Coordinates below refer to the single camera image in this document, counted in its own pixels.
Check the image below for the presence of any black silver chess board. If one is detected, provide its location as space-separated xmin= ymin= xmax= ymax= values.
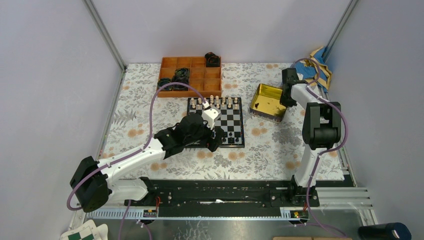
xmin=206 ymin=96 xmax=245 ymax=149

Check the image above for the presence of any blue yellow cloth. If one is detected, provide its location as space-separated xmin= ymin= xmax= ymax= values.
xmin=291 ymin=46 xmax=333 ymax=93

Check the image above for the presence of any gold tin of black pieces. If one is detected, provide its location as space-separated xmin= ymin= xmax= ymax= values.
xmin=249 ymin=83 xmax=287 ymax=123

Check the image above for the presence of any black green coil left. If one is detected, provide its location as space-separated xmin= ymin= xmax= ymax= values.
xmin=157 ymin=77 xmax=173 ymax=91

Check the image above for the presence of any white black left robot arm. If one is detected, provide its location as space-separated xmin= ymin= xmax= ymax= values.
xmin=67 ymin=108 xmax=224 ymax=213

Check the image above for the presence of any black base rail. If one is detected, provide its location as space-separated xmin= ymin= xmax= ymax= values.
xmin=124 ymin=177 xmax=320 ymax=218

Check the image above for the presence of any black coil middle compartment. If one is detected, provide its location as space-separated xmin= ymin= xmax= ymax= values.
xmin=171 ymin=68 xmax=190 ymax=91

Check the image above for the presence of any black coil compartment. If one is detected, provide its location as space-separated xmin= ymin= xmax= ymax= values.
xmin=171 ymin=68 xmax=190 ymax=91
xmin=204 ymin=52 xmax=221 ymax=68

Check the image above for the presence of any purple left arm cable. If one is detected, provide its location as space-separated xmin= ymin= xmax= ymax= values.
xmin=66 ymin=81 xmax=210 ymax=212

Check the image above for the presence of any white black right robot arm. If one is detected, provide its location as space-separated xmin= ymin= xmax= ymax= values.
xmin=279 ymin=68 xmax=342 ymax=206

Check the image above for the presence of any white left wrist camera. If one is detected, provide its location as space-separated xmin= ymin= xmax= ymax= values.
xmin=201 ymin=105 xmax=221 ymax=130

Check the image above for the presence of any orange compartment tray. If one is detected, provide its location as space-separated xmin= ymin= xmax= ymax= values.
xmin=156 ymin=56 xmax=222 ymax=98

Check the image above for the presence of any floral table mat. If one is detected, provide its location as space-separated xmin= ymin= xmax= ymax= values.
xmin=97 ymin=62 xmax=345 ymax=182

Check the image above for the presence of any green white checkered paper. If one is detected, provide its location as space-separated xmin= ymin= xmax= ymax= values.
xmin=60 ymin=219 xmax=109 ymax=240

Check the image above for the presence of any black cylinder bottom right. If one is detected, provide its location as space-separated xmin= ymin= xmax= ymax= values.
xmin=358 ymin=222 xmax=412 ymax=240

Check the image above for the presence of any black coil top compartment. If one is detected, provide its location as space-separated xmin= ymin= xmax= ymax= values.
xmin=204 ymin=52 xmax=221 ymax=68

